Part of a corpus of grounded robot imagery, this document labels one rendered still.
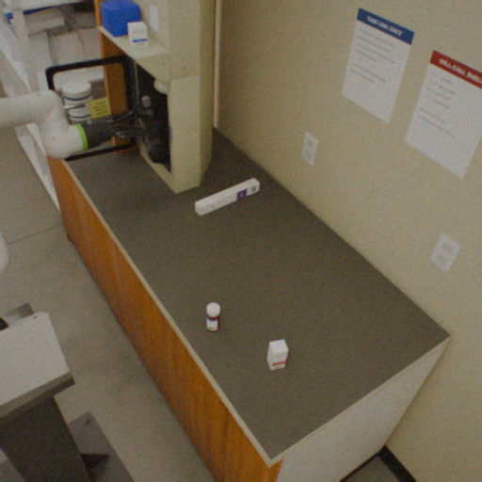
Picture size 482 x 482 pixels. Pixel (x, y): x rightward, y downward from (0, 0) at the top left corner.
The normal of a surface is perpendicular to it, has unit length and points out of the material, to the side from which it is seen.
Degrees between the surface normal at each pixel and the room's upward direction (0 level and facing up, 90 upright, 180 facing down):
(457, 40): 90
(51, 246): 0
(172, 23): 90
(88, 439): 0
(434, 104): 90
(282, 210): 0
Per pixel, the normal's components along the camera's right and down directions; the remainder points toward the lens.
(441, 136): -0.83, 0.35
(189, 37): 0.55, 0.59
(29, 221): 0.06, -0.73
